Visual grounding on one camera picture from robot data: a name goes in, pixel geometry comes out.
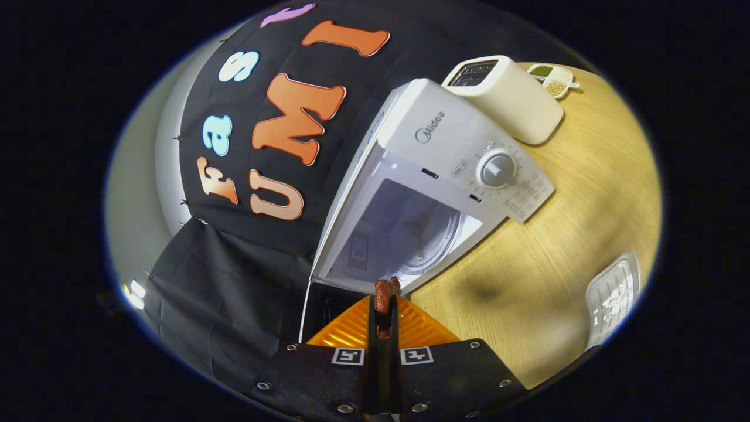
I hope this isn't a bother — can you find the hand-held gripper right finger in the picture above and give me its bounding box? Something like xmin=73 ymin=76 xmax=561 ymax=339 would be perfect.
xmin=391 ymin=296 xmax=528 ymax=420

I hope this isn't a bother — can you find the white ribbed tray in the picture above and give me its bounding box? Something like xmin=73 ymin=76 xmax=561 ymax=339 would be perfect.
xmin=585 ymin=253 xmax=640 ymax=351

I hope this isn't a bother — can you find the red meat steak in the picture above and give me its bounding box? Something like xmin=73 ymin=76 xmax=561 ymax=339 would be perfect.
xmin=374 ymin=277 xmax=403 ymax=339

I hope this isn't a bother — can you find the long ceiling light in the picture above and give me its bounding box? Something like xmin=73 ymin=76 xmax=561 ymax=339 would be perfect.
xmin=122 ymin=280 xmax=147 ymax=310

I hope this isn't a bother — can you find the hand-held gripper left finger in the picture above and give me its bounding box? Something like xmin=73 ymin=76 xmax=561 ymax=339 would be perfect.
xmin=249 ymin=295 xmax=376 ymax=420

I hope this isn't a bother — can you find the white microwave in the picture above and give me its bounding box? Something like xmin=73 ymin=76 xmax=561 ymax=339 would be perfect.
xmin=299 ymin=78 xmax=555 ymax=346

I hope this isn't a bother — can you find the cream toaster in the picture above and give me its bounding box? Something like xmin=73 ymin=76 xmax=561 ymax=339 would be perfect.
xmin=441 ymin=55 xmax=565 ymax=145

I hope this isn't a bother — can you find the small divided bean dish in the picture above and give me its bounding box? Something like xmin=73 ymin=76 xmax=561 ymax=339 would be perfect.
xmin=526 ymin=63 xmax=581 ymax=99

